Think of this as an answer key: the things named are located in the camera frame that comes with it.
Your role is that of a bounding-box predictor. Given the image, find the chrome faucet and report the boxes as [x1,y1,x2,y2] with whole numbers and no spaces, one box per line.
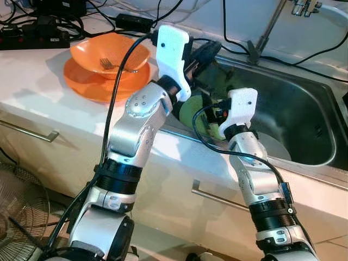
[247,0,321,65]

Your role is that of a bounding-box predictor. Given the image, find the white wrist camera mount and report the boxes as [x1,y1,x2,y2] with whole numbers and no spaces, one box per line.
[156,24,192,102]
[226,88,258,136]

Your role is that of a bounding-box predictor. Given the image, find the black power brick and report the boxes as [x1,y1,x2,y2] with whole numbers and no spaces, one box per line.
[30,0,88,17]

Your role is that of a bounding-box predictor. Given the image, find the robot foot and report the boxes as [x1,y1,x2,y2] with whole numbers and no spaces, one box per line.
[117,245,139,261]
[186,251,218,261]

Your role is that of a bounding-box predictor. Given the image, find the black power adapter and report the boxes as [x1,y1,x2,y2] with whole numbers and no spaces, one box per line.
[116,14,154,32]

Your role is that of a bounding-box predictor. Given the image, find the orange plastic bowl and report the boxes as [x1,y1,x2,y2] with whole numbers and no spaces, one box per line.
[70,33,151,81]

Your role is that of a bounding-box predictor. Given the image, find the black power strip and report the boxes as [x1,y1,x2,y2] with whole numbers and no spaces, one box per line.
[0,24,70,51]

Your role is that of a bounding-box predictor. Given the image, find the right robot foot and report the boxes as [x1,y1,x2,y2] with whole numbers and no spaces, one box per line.
[186,251,218,261]

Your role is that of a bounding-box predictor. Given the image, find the stainless steel sink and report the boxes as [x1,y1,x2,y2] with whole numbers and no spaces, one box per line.
[160,43,348,191]

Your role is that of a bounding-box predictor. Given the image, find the dark wire floor fan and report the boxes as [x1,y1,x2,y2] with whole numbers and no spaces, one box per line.
[0,163,52,261]

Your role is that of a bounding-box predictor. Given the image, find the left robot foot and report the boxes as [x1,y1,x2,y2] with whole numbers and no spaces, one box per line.
[117,245,139,261]

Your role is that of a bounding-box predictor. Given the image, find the orange plastic plate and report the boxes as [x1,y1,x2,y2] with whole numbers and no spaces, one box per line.
[64,54,158,104]

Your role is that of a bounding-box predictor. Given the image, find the green plate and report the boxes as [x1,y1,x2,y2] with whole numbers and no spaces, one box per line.
[179,94,229,141]

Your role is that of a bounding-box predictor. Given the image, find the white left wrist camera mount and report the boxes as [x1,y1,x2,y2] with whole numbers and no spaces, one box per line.
[156,24,192,102]

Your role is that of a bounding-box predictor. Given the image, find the white kitchen cabinet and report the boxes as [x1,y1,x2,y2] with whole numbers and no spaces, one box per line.
[0,103,348,261]

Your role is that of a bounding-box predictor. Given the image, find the metal fork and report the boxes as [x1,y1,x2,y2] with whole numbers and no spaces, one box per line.
[100,57,139,74]

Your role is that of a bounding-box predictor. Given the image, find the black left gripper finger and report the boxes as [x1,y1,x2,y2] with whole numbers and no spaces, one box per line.
[196,42,222,69]

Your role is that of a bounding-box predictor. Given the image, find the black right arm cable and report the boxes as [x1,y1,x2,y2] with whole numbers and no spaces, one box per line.
[191,104,319,261]

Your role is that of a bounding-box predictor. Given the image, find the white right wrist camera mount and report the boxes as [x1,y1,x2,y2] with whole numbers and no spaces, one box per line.
[226,88,258,136]

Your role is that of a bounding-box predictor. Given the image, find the metal drawer handle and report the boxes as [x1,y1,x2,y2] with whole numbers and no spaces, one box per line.
[0,119,59,143]
[191,181,251,212]

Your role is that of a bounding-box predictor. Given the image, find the white hose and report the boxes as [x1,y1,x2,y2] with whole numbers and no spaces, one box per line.
[318,3,348,25]

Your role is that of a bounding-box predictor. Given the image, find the round steel disc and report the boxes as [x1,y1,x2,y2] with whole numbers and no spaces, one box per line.
[253,132,293,162]

